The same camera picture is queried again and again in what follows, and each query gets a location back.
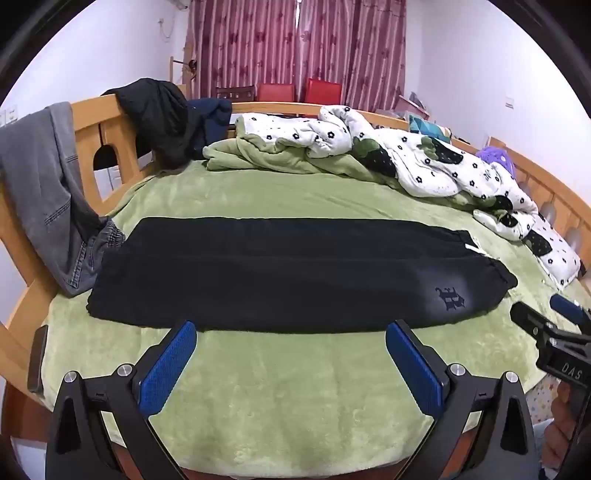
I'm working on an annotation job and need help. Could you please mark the red chair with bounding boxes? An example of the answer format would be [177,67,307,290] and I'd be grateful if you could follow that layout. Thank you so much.
[257,83,296,103]
[305,78,343,107]

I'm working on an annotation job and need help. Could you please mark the black flat device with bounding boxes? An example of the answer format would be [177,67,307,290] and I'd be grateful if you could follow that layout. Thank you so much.
[27,325,49,393]

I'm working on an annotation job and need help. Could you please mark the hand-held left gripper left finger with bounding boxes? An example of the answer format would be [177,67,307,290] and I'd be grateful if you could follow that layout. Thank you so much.
[45,320,198,480]

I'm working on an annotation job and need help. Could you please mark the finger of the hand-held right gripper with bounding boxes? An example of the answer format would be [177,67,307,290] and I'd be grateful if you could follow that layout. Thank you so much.
[510,302,560,344]
[549,294,591,334]

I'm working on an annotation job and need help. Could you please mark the crumpled green blanket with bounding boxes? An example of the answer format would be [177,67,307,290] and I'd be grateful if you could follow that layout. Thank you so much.
[203,134,407,188]

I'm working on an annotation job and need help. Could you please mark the colourful floral mattress sheet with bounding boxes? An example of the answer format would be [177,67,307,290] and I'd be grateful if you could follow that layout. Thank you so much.
[529,376,557,423]

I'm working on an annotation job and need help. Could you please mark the wooden bed frame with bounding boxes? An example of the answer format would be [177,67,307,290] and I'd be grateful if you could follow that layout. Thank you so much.
[0,84,591,480]

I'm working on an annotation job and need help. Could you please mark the black garment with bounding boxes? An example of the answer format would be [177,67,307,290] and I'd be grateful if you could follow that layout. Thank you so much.
[102,78,204,169]

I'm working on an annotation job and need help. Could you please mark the black pants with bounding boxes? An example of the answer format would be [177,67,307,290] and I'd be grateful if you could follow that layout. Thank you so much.
[87,217,518,334]

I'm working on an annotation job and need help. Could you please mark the grey jeans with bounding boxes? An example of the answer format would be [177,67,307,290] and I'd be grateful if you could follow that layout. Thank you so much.
[0,102,126,297]

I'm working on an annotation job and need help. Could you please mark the person's right hand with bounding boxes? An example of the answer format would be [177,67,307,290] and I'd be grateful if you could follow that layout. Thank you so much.
[551,383,578,446]

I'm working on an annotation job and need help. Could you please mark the maroon floral curtain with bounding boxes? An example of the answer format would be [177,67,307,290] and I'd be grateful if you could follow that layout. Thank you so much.
[184,0,408,112]

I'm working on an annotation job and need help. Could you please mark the teal patterned pillow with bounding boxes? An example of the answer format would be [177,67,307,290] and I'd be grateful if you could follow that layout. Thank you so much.
[409,114,451,144]

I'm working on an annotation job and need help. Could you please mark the white floral quilt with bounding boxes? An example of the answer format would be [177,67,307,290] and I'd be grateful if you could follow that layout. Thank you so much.
[235,105,581,289]

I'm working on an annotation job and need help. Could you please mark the purple mesh item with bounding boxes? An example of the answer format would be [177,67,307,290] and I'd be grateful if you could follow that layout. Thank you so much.
[475,147,515,176]

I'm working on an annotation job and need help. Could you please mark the wooden coat rack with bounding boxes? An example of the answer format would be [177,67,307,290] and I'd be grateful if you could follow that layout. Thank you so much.
[168,56,197,86]

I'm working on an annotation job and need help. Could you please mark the green bed blanket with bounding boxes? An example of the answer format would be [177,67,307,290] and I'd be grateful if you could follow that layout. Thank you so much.
[41,159,591,474]

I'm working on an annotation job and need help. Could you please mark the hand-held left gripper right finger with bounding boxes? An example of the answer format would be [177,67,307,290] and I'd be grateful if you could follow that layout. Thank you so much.
[387,322,541,480]

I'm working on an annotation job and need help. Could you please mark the navy garment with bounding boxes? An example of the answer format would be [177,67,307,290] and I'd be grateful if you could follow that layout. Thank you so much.
[187,98,233,160]

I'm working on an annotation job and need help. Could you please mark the dark wooden chair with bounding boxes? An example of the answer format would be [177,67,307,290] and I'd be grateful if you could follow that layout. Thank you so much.
[215,86,256,101]

